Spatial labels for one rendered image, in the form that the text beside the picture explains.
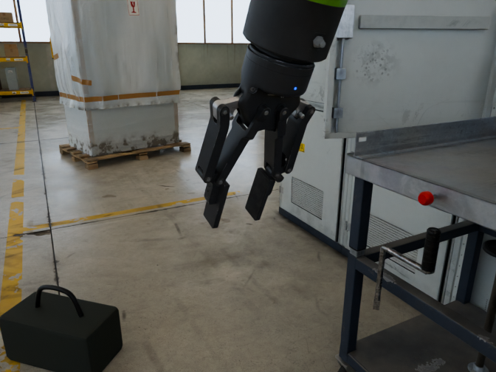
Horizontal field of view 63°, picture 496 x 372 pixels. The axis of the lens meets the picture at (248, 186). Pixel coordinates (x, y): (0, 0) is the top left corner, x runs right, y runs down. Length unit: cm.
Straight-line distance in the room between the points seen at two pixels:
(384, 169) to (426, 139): 31
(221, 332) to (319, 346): 41
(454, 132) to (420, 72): 25
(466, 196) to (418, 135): 43
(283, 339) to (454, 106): 112
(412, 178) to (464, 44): 73
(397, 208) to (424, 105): 61
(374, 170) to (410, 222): 89
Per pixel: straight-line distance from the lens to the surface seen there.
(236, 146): 46
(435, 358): 157
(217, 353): 173
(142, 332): 187
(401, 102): 156
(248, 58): 44
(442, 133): 144
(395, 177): 109
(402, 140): 131
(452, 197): 99
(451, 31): 163
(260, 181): 54
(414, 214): 197
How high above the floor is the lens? 114
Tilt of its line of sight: 19 degrees down
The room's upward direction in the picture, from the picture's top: straight up
